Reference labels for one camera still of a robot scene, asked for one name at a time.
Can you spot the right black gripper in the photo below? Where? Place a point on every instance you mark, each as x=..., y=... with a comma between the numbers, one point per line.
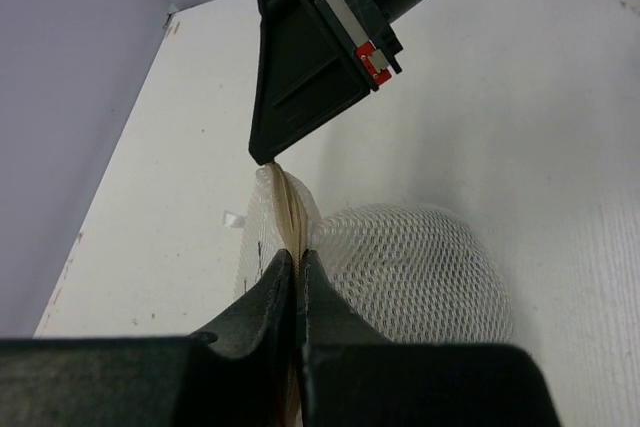
x=318, y=58

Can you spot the white mesh laundry bag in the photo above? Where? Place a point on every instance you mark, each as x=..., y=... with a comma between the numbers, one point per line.
x=417, y=275

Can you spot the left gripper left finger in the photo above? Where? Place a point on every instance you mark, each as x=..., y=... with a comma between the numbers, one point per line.
x=230, y=372

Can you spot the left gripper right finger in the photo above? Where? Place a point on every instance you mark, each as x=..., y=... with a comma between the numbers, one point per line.
x=350, y=375

